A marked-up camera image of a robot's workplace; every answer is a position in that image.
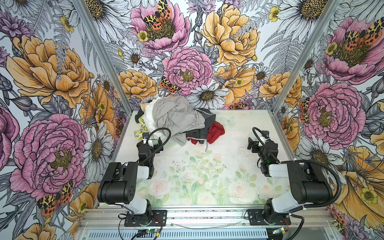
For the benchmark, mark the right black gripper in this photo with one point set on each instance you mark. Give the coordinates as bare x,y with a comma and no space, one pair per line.
253,145

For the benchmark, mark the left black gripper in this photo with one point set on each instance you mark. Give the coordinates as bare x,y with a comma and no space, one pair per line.
154,142

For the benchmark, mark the white cloth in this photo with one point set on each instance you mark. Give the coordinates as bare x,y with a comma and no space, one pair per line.
148,115

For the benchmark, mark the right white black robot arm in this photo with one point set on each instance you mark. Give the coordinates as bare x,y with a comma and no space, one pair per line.
312,184

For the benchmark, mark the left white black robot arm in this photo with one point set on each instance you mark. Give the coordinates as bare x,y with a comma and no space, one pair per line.
118,186

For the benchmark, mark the yellow green patterned cloth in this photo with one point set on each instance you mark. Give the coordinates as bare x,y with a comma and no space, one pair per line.
143,130

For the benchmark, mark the red cloth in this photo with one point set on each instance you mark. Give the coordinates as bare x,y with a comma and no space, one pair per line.
215,132

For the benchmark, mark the dark grey cloth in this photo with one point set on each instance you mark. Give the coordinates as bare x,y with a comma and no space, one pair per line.
201,134

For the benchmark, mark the small green circuit board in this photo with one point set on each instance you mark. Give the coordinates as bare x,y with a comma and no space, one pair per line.
148,232

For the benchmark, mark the right small circuit board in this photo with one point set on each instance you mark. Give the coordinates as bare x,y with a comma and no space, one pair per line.
279,231

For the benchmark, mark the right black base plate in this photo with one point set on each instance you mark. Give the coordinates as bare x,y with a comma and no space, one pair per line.
258,217

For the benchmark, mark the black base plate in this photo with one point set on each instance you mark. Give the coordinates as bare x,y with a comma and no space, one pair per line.
258,217
155,218

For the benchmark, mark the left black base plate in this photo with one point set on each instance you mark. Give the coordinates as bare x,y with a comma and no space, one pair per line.
155,218

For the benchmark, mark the aluminium front rail frame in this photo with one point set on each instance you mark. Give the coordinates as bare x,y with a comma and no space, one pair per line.
207,223

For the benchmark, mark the left aluminium corner post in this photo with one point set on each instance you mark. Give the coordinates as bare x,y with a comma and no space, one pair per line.
97,41

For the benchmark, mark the aluminium corner post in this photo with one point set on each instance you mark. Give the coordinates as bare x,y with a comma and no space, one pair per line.
97,41
320,27

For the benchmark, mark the right aluminium corner post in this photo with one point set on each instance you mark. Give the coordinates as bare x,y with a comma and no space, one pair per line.
320,27

